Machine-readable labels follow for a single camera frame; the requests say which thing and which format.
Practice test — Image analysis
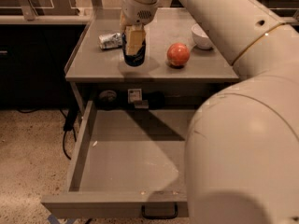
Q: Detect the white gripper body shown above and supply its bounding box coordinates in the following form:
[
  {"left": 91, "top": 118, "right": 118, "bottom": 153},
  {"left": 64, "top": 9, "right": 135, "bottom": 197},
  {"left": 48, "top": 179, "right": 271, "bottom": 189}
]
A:
[{"left": 122, "top": 0, "right": 159, "bottom": 25}]

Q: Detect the blue pepsi can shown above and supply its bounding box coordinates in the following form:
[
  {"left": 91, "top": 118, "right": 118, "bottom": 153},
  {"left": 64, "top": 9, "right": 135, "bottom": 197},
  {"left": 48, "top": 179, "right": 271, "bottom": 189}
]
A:
[{"left": 121, "top": 34, "right": 146, "bottom": 67}]

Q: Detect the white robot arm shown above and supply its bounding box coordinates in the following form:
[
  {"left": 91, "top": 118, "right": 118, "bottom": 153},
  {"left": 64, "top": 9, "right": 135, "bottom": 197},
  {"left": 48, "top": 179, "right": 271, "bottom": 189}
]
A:
[{"left": 179, "top": 0, "right": 299, "bottom": 224}]

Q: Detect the grey counter cabinet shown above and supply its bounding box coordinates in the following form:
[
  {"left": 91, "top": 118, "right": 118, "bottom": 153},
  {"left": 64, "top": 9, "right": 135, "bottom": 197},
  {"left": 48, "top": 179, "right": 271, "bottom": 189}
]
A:
[{"left": 66, "top": 8, "right": 238, "bottom": 98}]

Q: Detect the grey open drawer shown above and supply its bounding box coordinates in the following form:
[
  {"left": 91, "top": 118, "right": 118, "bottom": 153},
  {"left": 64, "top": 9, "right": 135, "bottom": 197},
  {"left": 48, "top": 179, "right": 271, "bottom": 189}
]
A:
[{"left": 41, "top": 101, "right": 195, "bottom": 218}]

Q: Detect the crumpled silver chip bag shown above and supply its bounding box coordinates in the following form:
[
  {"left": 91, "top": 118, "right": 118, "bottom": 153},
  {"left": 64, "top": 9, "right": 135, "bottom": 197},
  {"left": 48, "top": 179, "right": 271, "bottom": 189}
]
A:
[{"left": 99, "top": 33, "right": 122, "bottom": 49}]

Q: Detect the red apple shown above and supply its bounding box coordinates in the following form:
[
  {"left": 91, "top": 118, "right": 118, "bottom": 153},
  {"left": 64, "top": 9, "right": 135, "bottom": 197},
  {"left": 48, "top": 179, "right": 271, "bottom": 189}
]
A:
[{"left": 167, "top": 43, "right": 190, "bottom": 67}]

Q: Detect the white electrical outlet box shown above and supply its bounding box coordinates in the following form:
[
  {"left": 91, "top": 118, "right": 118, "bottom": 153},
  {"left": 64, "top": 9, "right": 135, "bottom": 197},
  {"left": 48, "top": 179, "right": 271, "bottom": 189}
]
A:
[{"left": 128, "top": 89, "right": 142, "bottom": 104}]

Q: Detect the white ceramic bowl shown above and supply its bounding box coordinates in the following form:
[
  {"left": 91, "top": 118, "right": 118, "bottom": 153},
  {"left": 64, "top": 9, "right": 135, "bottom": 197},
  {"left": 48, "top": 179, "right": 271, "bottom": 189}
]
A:
[{"left": 192, "top": 23, "right": 213, "bottom": 50}]

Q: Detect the blue tape on floor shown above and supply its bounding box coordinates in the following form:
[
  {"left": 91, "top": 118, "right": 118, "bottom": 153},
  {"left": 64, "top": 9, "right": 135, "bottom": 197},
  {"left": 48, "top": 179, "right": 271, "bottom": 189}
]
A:
[{"left": 47, "top": 215, "right": 76, "bottom": 224}]

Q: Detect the black cable on left floor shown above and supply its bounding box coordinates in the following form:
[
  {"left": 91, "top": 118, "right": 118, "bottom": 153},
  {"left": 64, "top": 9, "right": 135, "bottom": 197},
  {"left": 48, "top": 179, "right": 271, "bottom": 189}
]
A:
[{"left": 15, "top": 107, "right": 78, "bottom": 161}]

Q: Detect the dark metal drawer handle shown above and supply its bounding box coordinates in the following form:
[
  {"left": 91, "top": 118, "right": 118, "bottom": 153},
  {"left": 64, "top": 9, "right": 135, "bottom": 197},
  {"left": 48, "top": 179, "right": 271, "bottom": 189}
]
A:
[{"left": 141, "top": 203, "right": 178, "bottom": 220}]

